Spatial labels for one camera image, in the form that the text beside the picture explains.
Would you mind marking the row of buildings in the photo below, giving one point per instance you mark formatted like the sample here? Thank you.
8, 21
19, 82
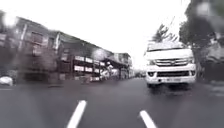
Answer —
50, 53

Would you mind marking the white vehicle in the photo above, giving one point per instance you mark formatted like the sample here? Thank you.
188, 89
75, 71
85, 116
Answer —
5, 81

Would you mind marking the white van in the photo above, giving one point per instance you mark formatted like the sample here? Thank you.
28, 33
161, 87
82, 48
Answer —
170, 65

